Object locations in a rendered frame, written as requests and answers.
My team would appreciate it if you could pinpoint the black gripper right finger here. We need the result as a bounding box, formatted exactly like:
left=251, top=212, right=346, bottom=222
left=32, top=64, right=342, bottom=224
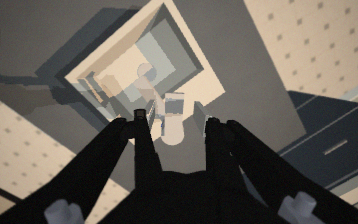
left=193, top=101, right=358, bottom=224

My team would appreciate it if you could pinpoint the beige rectangular sink basin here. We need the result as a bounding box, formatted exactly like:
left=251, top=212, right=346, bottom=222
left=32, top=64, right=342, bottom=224
left=65, top=0, right=225, bottom=122

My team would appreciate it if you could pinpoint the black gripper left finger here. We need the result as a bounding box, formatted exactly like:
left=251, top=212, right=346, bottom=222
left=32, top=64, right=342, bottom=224
left=0, top=99, right=178, bottom=224

